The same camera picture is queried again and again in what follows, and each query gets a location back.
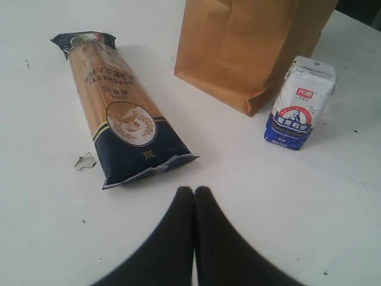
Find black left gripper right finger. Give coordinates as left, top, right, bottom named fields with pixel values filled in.
left=194, top=186, right=301, bottom=285

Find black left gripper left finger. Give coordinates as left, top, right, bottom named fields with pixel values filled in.
left=94, top=186, right=194, bottom=285

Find small white blue milk carton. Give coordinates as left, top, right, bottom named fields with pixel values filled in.
left=264, top=56, right=336, bottom=150

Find brown paper shopping bag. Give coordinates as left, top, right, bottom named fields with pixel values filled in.
left=174, top=0, right=337, bottom=116

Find torn clear plastic scrap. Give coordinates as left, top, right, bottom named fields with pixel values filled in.
left=74, top=153, right=96, bottom=171

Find spaghetti pack, blue ends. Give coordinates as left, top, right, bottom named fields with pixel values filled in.
left=51, top=31, right=197, bottom=189

